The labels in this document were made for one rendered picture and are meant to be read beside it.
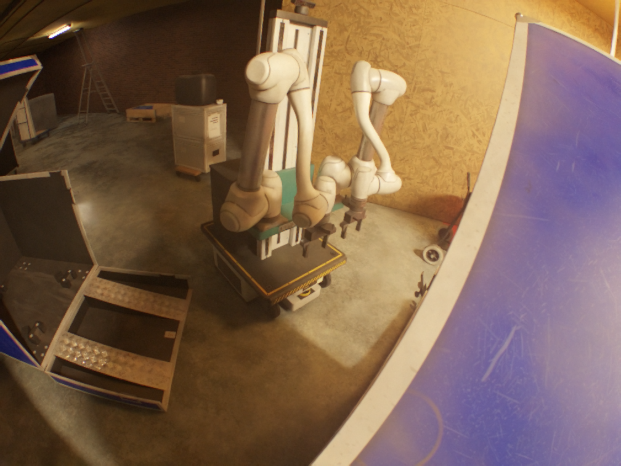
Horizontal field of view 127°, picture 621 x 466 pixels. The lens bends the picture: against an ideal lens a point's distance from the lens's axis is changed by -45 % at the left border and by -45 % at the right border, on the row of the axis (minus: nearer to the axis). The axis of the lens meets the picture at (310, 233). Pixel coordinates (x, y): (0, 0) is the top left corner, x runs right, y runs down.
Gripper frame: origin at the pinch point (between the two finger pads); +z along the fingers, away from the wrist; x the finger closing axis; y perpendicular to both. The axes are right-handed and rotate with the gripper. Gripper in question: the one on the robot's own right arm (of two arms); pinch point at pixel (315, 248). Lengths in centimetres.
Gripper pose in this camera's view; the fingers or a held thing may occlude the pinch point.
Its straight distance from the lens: 139.1
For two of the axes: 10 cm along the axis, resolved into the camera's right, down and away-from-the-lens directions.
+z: -1.1, 8.2, 5.6
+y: -6.8, -4.8, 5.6
